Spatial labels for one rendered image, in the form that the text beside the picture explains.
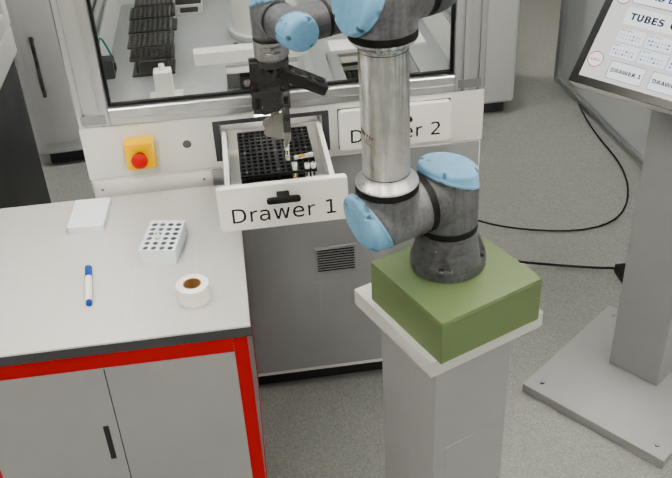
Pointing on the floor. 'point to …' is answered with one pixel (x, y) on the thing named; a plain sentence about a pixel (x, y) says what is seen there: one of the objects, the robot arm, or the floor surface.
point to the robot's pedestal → (441, 402)
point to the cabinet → (301, 277)
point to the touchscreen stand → (628, 330)
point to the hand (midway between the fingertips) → (288, 139)
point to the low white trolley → (125, 347)
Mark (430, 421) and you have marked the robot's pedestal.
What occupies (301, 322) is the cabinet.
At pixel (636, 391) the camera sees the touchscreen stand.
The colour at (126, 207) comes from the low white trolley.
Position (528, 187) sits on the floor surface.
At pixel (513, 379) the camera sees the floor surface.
